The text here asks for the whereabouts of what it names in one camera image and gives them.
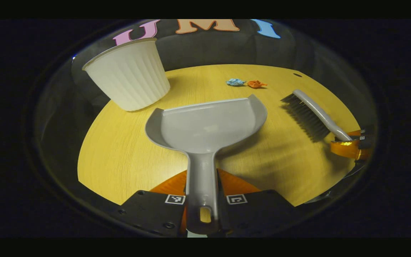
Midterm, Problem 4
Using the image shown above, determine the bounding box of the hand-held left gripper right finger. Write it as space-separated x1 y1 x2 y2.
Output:
216 168 296 236

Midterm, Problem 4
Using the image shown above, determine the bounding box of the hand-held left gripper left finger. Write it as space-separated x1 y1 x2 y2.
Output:
118 170 188 236

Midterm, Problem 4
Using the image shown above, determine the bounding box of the small grey broom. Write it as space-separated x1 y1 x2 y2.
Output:
280 89 352 143

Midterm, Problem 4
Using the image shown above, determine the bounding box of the grey plastic dustpan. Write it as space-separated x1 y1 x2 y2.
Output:
145 94 268 235

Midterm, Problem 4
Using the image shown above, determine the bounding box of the white ribbed garbage bin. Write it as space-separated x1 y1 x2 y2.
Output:
82 37 171 112

